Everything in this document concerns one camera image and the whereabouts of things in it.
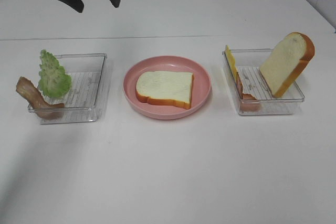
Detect pink round plate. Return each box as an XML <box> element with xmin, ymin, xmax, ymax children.
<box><xmin>123</xmin><ymin>56</ymin><xmax>212</xmax><ymax>120</ymax></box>

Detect green lettuce leaf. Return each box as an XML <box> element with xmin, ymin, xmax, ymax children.
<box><xmin>38</xmin><ymin>49</ymin><xmax>71</xmax><ymax>99</ymax></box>

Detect right clear plastic tray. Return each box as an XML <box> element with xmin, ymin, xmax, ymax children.
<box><xmin>222</xmin><ymin>48</ymin><xmax>305</xmax><ymax>115</ymax></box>

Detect left clear plastic tray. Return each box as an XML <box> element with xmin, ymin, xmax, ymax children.
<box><xmin>28</xmin><ymin>53</ymin><xmax>112</xmax><ymax>124</ymax></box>

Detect yellow cheese slice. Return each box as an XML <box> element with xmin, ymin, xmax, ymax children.
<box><xmin>224</xmin><ymin>45</ymin><xmax>238</xmax><ymax>82</ymax></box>

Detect clear plastic tray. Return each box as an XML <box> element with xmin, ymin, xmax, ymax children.
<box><xmin>222</xmin><ymin>48</ymin><xmax>305</xmax><ymax>115</ymax></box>
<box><xmin>28</xmin><ymin>53</ymin><xmax>112</xmax><ymax>124</ymax></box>

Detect bread slice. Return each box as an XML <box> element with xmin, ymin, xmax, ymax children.
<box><xmin>259</xmin><ymin>32</ymin><xmax>315</xmax><ymax>98</ymax></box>
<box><xmin>135</xmin><ymin>71</ymin><xmax>194</xmax><ymax>109</ymax></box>

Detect bacon strip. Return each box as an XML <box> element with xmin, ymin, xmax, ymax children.
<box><xmin>16</xmin><ymin>77</ymin><xmax>65</xmax><ymax>120</ymax></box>
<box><xmin>236</xmin><ymin>74</ymin><xmax>260</xmax><ymax>112</ymax></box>

